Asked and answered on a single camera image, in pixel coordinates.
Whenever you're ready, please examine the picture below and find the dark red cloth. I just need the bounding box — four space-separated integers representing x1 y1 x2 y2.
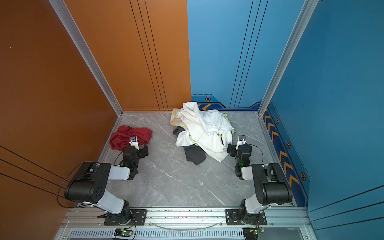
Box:
109 126 153 152

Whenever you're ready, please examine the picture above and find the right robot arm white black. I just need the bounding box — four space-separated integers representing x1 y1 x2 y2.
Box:
226 144 293 226

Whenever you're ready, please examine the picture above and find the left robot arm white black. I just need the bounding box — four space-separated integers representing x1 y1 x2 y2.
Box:
65 145 149 226

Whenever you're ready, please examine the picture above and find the lemon print cloth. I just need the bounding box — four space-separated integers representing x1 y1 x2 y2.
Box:
222 113 236 135

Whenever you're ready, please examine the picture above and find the white cloth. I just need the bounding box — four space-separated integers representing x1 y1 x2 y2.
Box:
178 102 233 163

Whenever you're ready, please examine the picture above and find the dark grey cloth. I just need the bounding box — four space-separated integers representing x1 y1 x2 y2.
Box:
173 127 207 165

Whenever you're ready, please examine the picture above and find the pastel floral cloth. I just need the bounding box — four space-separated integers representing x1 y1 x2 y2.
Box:
170 109 187 129

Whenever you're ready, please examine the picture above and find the left green circuit board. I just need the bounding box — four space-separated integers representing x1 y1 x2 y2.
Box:
114 228 134 240

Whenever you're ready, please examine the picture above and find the right circuit board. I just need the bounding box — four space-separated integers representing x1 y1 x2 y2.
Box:
243 228 265 240

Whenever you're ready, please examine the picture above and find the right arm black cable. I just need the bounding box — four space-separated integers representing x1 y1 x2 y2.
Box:
248 143 265 165

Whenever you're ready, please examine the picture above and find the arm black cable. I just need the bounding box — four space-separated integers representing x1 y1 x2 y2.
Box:
248 143 265 165
56 151 124 209

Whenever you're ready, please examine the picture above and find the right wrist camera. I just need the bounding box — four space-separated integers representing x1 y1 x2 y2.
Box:
236 135 246 150

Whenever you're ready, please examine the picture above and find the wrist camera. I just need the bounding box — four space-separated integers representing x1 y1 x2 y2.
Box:
130 136 140 150
236 135 246 150

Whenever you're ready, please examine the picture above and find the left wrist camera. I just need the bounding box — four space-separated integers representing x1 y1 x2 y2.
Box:
130 136 140 150

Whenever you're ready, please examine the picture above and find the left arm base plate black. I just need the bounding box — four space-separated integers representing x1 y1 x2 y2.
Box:
104 209 147 227

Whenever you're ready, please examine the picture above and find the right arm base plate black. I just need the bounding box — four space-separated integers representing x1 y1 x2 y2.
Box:
225 209 268 226

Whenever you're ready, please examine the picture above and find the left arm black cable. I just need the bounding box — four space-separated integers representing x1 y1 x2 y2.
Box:
56 151 124 209

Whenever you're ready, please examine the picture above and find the right aluminium corner post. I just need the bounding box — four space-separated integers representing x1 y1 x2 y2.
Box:
258 0 319 118

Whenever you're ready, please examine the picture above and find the aluminium corner post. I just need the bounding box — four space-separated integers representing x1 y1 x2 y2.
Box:
49 0 124 117
258 0 319 118

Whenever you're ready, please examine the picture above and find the left aluminium corner post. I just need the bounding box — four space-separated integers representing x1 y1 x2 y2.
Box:
49 0 124 117

